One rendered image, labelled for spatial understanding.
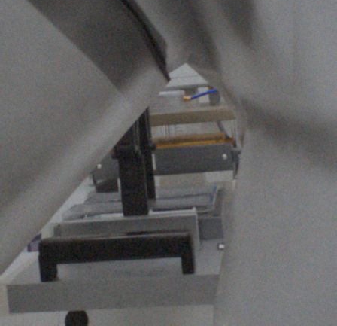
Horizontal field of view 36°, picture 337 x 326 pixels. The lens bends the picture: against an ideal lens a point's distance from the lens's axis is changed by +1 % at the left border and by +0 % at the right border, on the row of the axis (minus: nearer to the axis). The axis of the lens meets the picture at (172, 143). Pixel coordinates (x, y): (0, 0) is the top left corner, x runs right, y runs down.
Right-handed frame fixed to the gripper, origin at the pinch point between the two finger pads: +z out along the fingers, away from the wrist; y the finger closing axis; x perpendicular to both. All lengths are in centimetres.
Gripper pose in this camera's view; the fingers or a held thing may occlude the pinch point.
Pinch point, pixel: (138, 184)
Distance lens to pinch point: 63.1
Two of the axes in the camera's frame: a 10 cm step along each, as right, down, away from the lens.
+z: 0.9, 9.9, 0.8
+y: -1.2, 0.9, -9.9
